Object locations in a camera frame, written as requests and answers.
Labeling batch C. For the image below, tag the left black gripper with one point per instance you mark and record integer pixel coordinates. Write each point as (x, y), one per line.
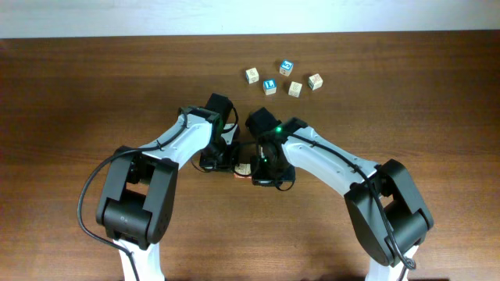
(227, 163)

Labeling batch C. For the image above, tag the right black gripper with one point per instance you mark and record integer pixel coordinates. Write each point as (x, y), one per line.
(271, 176)

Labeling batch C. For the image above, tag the green edged wooden block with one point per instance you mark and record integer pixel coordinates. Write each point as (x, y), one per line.
(242, 170)
(315, 81)

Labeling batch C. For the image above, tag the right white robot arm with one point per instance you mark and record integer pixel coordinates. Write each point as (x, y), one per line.
(387, 211)

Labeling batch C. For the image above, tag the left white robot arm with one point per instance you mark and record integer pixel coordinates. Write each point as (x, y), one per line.
(136, 204)

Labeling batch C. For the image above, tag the plain wooden block centre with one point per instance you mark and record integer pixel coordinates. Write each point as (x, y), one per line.
(295, 89)

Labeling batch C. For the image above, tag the plain wooden block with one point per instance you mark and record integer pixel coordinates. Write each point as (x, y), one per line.
(295, 89)
(252, 75)

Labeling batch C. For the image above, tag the blue letter L block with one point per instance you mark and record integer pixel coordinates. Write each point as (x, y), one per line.
(269, 86)

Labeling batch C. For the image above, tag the plain wooden block far left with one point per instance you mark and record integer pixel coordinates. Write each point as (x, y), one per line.
(252, 75)

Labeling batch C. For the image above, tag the blue number five block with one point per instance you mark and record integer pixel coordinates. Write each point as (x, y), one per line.
(286, 68)

